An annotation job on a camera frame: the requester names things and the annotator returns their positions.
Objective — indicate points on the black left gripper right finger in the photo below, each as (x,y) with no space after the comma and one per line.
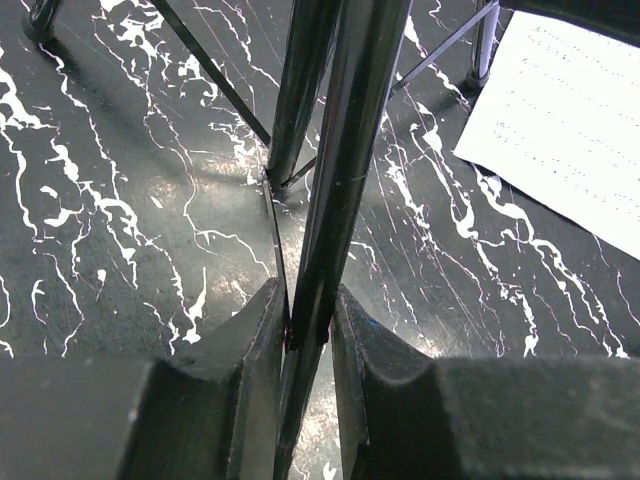
(404,415)

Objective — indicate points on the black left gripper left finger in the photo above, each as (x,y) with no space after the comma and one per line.
(210,413)

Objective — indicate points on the sheet music page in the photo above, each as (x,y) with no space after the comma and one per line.
(559,120)

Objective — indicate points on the black tripod music stand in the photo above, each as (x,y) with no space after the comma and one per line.
(361,51)

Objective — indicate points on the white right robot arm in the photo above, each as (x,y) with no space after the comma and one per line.
(616,19)

